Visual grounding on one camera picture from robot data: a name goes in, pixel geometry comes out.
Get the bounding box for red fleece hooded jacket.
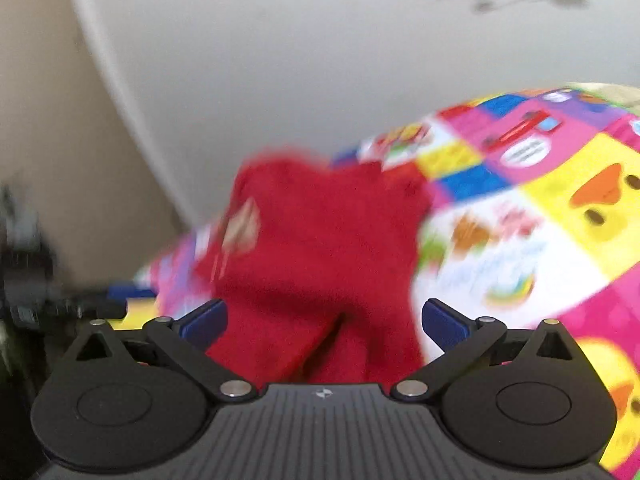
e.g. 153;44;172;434
196;153;432;386

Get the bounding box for colourful cartoon play mat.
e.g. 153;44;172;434
120;84;639;479

